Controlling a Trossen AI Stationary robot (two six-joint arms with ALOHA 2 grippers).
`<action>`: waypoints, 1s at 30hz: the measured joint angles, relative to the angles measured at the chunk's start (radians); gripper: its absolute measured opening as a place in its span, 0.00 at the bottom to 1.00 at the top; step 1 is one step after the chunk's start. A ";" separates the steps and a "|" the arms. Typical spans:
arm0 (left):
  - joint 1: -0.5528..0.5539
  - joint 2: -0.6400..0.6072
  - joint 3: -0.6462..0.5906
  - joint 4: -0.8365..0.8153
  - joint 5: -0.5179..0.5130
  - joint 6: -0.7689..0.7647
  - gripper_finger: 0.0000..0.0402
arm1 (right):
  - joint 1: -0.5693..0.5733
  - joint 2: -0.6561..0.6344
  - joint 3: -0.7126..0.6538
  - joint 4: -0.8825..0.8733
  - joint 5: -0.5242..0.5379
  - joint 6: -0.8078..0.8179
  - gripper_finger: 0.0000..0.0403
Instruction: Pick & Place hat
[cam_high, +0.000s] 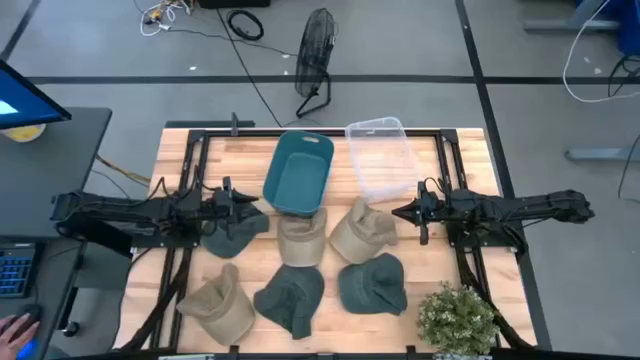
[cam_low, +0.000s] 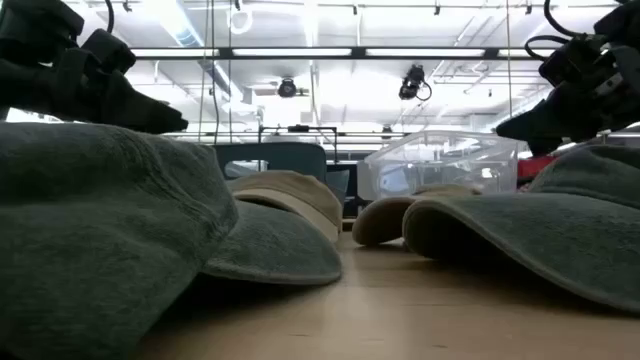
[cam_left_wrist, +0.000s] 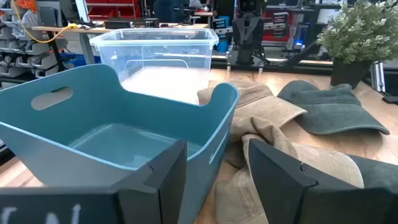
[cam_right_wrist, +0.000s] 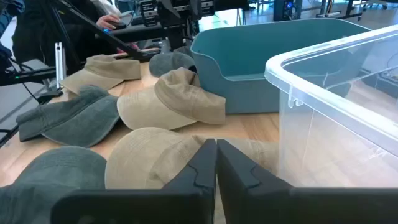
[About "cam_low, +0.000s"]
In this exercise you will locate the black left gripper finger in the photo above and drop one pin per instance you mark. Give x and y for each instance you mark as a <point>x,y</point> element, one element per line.
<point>145,115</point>

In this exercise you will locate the black round ceiling fixture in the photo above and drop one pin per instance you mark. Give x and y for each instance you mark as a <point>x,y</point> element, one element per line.
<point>287,88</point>

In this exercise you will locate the dark green fabric hat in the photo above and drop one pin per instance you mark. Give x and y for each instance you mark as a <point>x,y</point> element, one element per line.
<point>550,230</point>
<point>100,225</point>

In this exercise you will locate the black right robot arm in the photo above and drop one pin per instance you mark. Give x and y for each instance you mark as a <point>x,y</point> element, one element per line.
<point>620,20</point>

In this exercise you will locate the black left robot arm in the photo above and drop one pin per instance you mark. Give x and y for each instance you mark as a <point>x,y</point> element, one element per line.
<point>35,22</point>

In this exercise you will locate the black overhead camera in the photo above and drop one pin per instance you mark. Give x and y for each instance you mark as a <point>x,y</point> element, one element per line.
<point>412,80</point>

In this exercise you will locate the red object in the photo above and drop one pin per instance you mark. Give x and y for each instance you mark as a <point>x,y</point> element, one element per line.
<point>535,166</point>

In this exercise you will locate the beige fabric hat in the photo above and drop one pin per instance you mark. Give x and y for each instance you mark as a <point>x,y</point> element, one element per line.
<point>295,192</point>
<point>380,220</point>

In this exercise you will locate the clear plastic bin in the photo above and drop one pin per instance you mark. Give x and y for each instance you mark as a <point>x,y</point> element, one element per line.
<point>450,160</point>

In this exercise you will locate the black aluminium table frame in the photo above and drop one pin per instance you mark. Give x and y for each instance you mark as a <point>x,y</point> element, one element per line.
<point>300,52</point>

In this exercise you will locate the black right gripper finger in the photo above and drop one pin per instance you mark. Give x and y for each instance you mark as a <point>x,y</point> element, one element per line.
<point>539,148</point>
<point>550,122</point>

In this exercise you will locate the teal plastic basket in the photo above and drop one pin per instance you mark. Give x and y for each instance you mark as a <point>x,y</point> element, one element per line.
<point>280,155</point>

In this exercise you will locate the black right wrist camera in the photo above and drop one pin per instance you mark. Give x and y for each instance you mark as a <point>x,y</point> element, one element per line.
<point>570,60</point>

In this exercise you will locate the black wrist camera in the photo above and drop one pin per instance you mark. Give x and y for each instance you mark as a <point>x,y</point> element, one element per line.
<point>570,60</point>
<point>110,50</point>

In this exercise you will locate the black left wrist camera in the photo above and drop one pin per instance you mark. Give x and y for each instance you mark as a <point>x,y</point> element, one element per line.
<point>110,50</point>

